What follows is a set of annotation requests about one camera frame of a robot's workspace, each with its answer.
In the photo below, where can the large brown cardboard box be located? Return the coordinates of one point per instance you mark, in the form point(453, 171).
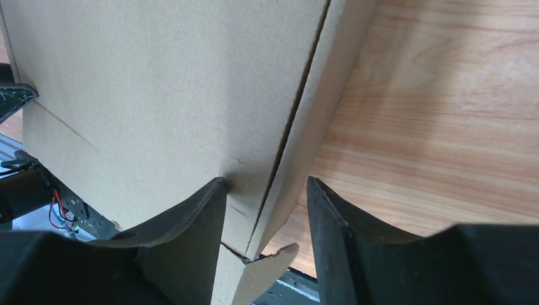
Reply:
point(142, 102)

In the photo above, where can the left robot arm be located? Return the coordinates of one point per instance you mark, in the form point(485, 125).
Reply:
point(24, 183)

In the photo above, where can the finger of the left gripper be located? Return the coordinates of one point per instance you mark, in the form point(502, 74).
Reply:
point(15, 96)

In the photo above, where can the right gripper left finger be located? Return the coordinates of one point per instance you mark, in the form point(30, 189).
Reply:
point(168, 259)

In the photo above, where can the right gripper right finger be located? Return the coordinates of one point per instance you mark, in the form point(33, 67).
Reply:
point(360, 259)

